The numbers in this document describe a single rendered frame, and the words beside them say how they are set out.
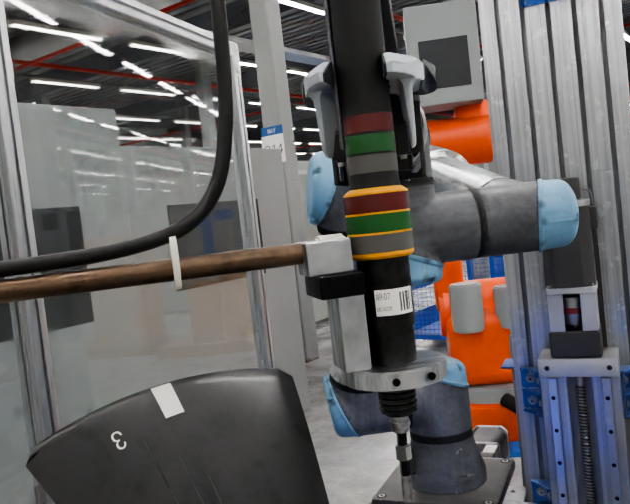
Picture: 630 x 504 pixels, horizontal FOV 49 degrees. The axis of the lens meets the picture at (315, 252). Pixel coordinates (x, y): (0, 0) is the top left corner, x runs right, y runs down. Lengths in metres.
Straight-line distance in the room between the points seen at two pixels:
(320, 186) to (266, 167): 4.17
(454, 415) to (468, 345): 3.15
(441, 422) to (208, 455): 0.78
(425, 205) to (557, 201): 0.14
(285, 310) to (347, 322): 4.84
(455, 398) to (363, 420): 0.17
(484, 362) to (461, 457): 3.16
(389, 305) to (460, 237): 0.28
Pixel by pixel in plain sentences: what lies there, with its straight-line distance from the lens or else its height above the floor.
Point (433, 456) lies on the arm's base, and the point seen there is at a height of 1.10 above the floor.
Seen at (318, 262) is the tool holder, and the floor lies 1.53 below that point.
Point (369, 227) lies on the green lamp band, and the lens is 0.44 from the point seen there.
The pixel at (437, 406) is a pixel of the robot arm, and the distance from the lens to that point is 1.28.
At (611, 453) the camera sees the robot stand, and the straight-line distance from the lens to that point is 1.36.
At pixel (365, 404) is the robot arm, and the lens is 1.24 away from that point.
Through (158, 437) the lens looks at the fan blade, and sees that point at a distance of 0.57.
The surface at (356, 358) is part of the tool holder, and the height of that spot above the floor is 1.46.
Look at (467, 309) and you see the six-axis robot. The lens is 4.33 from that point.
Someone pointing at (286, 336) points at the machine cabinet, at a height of 0.67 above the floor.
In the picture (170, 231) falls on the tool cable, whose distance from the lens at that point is 0.43.
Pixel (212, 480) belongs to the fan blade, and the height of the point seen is 1.37.
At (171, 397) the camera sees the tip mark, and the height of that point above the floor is 1.42.
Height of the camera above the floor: 1.56
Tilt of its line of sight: 3 degrees down
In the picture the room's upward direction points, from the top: 6 degrees counter-clockwise
